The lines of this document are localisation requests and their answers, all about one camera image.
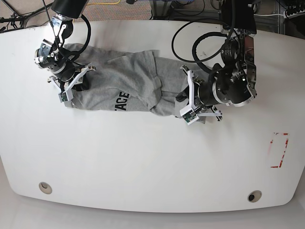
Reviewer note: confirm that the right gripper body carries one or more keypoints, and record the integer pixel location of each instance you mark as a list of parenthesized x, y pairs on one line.
[(65, 78)]

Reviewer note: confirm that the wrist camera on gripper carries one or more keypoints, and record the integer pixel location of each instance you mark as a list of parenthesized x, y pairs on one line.
[(190, 117), (65, 96)]

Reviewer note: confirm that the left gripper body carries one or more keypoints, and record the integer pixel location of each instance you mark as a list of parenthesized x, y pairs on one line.
[(201, 99)]

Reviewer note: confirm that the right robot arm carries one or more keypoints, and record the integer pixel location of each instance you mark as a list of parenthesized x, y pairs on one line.
[(51, 54)]

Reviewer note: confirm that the right table cable grommet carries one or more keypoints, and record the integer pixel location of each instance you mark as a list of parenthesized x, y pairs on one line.
[(254, 196)]

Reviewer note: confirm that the left table cable grommet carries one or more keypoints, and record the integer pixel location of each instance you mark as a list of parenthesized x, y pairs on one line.
[(45, 188)]

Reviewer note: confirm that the red tape rectangle marking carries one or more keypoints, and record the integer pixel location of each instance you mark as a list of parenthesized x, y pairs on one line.
[(277, 149)]

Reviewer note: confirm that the table cable grommet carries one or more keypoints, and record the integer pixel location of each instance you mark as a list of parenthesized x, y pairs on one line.
[(45, 188), (254, 196)]

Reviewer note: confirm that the black tripod legs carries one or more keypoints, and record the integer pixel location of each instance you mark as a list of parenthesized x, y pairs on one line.
[(18, 21)]

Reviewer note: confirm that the white power strip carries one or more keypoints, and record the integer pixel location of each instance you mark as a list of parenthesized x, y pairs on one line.
[(294, 11)]

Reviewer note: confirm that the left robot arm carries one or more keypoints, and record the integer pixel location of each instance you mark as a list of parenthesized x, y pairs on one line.
[(233, 83)]

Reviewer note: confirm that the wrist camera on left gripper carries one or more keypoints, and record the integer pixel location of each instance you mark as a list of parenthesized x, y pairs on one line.
[(190, 117)]

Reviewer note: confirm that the grey T-shirt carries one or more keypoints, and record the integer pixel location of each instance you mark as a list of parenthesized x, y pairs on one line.
[(131, 81)]

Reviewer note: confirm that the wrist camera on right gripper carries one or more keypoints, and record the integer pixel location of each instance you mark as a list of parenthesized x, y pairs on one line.
[(65, 96)]

